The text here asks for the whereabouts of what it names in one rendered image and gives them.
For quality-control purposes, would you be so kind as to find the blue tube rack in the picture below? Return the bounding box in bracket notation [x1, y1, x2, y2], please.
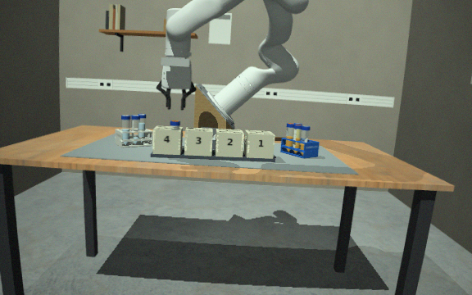
[280, 138, 320, 158]

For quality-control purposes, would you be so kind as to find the grey bench mat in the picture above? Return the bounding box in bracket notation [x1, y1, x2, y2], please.
[60, 134, 358, 175]

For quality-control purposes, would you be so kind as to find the beige bucket adapter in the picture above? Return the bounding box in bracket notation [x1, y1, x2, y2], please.
[184, 127, 213, 157]
[152, 126, 183, 155]
[215, 129, 244, 157]
[243, 130, 275, 159]

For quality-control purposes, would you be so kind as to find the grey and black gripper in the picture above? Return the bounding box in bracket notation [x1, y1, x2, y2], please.
[157, 61, 197, 110]

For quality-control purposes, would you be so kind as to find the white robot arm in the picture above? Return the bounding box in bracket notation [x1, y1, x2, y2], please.
[161, 0, 309, 123]

